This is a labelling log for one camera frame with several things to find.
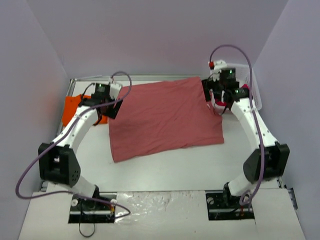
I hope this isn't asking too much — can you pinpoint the pink t shirt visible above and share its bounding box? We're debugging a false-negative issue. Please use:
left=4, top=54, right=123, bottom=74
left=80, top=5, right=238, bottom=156
left=108, top=76, right=224, bottom=163

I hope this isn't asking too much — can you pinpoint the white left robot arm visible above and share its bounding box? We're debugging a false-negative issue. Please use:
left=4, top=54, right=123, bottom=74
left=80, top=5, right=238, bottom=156
left=38, top=82, right=123, bottom=209

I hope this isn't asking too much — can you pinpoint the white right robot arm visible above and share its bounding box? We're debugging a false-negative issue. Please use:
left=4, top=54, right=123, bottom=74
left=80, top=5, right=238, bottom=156
left=201, top=68, right=290, bottom=207

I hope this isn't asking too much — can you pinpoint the magenta t shirt in basket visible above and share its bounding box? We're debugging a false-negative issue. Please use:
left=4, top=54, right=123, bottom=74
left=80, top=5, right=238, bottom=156
left=216, top=84, right=250, bottom=107

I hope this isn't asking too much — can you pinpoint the white plastic basket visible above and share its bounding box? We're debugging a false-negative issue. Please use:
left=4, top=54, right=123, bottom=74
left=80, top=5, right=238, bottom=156
left=224, top=63, right=263, bottom=111

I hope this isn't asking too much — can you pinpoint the orange folded t shirt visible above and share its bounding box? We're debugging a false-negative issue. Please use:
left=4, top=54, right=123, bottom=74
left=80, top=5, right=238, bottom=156
left=61, top=94, right=109, bottom=127

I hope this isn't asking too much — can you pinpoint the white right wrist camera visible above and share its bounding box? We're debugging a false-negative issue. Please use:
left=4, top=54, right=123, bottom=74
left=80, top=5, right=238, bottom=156
left=208, top=60, right=228, bottom=74

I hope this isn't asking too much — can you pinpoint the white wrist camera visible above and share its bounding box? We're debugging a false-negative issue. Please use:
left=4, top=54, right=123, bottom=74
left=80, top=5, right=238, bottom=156
left=109, top=80, right=123, bottom=100
left=208, top=60, right=228, bottom=74

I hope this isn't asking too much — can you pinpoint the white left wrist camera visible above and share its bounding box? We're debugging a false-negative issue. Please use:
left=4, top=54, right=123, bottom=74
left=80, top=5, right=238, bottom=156
left=109, top=80, right=123, bottom=100

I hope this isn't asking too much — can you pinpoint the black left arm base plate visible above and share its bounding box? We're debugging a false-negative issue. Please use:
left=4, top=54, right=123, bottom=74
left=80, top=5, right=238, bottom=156
left=68, top=195, right=116, bottom=224

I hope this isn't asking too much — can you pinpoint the thin black cable loop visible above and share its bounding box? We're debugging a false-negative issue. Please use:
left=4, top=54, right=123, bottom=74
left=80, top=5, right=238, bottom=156
left=78, top=221, right=96, bottom=237

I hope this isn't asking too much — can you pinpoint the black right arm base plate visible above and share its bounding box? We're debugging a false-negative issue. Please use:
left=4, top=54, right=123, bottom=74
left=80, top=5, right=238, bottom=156
left=205, top=190, right=255, bottom=221

